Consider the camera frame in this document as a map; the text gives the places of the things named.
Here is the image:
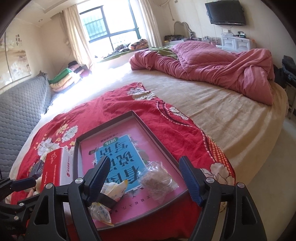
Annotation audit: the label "grey quilted headboard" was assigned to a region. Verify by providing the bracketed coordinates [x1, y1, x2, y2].
[0, 72, 52, 178]

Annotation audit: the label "heart shaped mirror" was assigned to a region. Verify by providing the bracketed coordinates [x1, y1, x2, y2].
[174, 21, 192, 38]

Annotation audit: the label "window with dark frame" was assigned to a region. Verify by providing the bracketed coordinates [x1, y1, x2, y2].
[79, 1, 141, 58]

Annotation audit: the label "yellow white snack packet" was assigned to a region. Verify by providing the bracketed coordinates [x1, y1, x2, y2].
[89, 180, 128, 226]

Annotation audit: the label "pink book tray box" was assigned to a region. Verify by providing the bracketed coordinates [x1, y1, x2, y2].
[73, 111, 188, 227]

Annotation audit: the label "cream curtain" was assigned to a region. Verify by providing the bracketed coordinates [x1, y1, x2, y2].
[138, 0, 162, 47]
[63, 4, 93, 69]

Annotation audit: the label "right cream curtain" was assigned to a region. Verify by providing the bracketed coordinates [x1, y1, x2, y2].
[138, 0, 162, 47]

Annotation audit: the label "clear bag brown contents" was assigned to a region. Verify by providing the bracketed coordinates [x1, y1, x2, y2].
[137, 161, 179, 203]

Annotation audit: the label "left cream curtain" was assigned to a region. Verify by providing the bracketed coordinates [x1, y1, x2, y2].
[63, 4, 93, 69]

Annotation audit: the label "red tissue pack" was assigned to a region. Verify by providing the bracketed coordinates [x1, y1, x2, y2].
[41, 147, 73, 191]

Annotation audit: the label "cream teddy bear pink dress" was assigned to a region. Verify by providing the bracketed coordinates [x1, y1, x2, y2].
[26, 176, 44, 198]

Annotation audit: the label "dark clothes on chair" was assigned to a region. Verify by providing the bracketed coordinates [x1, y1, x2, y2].
[273, 55, 296, 88]

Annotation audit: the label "clothes pile on windowsill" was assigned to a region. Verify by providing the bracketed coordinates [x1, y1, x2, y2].
[104, 39, 149, 59]

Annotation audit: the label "stack of folded blankets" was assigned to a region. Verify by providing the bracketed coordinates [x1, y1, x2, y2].
[48, 61, 91, 93]

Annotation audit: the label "floral wall painting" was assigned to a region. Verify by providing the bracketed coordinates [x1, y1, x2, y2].
[1, 33, 32, 88]

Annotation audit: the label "beige bed sheet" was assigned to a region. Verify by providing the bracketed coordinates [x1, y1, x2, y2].
[9, 63, 288, 184]

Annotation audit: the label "wall mounted black television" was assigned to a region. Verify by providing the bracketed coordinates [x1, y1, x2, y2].
[205, 1, 246, 26]

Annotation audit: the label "pink quilted comforter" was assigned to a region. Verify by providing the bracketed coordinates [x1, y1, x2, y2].
[129, 41, 274, 105]

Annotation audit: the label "white drawer cabinet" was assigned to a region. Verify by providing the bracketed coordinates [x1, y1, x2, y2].
[221, 36, 256, 52]

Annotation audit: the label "red floral blanket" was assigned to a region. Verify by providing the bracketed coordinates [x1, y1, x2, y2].
[16, 83, 236, 240]

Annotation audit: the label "dark square gift box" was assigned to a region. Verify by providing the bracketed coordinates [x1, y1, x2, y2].
[29, 160, 44, 180]

